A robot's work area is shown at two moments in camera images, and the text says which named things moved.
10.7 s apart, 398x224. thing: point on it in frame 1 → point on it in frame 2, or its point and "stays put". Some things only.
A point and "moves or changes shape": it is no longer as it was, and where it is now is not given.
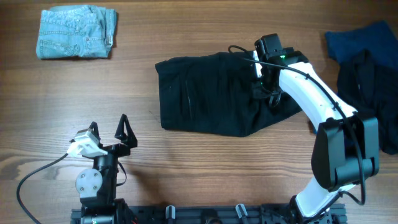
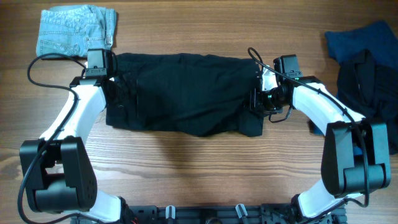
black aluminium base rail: x=212 y=214 stays put
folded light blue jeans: x=78 y=30 stays put
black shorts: x=214 y=94 moves or changes shape
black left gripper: x=130 y=140 → x=125 y=89
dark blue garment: x=378 y=38 stays put
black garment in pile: x=371 y=88 stays put
